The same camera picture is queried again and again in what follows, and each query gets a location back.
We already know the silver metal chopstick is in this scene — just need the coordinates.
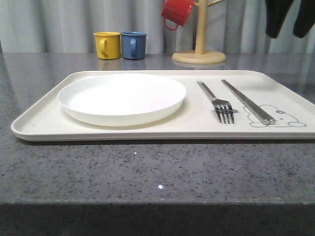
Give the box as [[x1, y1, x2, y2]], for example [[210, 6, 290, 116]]
[[220, 79, 271, 125], [221, 79, 276, 123]]

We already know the blue enamel mug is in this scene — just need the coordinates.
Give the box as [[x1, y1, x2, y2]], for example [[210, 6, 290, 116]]
[[121, 31, 147, 60]]

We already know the wooden mug tree stand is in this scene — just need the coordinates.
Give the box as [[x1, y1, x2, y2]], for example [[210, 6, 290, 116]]
[[172, 0, 226, 64]]

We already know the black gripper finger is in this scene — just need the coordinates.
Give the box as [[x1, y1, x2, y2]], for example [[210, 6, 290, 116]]
[[293, 0, 315, 38], [265, 0, 293, 39]]

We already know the cream rabbit serving tray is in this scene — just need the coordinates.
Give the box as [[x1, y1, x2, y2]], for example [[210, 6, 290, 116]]
[[11, 70, 315, 142]]

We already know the red enamel mug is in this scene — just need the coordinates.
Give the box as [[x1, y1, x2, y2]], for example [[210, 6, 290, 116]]
[[161, 0, 194, 31]]

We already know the yellow enamel mug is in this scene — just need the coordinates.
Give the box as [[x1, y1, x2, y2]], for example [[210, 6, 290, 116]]
[[94, 31, 121, 59]]

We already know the white round plate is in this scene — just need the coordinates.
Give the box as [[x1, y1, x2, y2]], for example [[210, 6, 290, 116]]
[[58, 73, 187, 127]]

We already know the grey pleated curtain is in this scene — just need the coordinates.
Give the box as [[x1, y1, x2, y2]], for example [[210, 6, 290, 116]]
[[0, 0, 315, 54]]

